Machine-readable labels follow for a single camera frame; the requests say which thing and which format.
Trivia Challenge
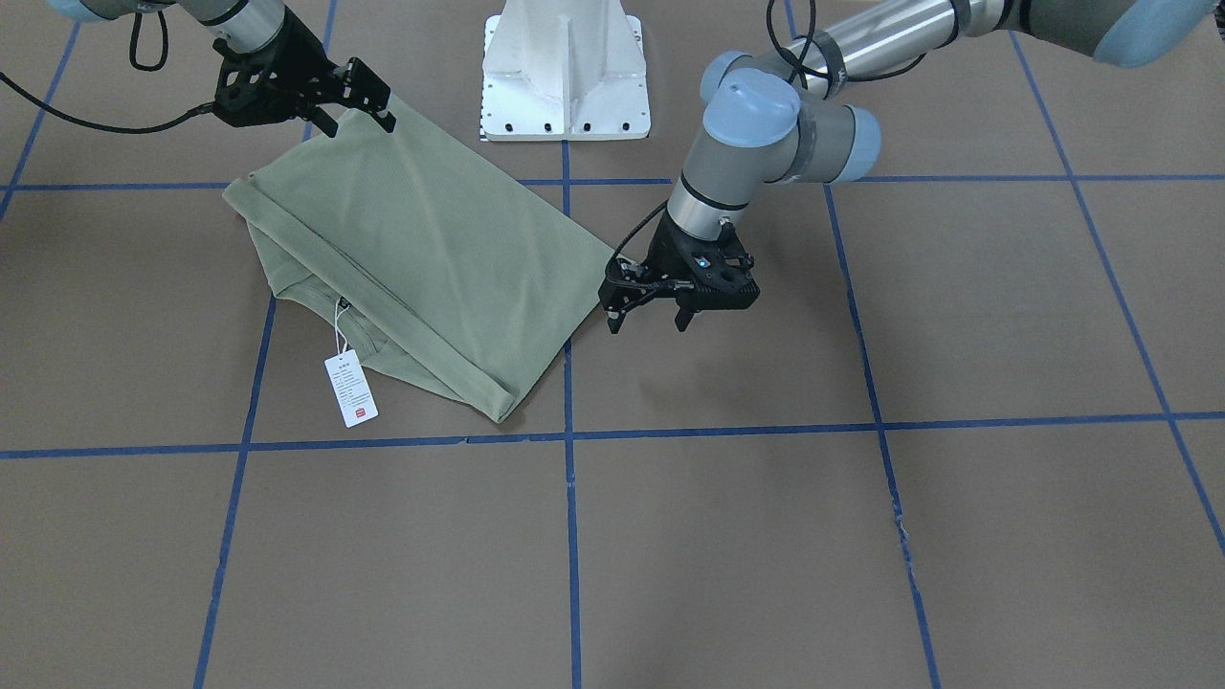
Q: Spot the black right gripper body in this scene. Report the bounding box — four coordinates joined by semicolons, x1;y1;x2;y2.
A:
212;10;345;128

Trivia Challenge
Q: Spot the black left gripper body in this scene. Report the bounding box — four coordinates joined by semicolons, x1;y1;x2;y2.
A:
599;202;761;318

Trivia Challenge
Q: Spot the olive green long-sleeve shirt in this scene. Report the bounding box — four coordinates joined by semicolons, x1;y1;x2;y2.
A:
223;98;613;423

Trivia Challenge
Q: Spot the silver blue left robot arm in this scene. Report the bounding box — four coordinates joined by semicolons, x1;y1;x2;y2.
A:
598;1;1214;333

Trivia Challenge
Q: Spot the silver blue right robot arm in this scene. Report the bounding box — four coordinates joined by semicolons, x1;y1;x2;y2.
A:
5;1;397;137

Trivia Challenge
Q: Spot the white paper clothing tag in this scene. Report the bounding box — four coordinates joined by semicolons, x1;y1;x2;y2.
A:
323;300;380;428

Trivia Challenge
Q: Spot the white camera stand column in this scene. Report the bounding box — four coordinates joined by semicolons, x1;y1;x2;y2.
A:
479;1;652;143

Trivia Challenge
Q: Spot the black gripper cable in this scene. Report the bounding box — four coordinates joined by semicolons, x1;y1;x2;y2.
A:
0;0;217;135
609;0;929;278

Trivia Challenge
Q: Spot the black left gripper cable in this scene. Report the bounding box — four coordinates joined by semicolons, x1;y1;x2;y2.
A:
609;0;929;278

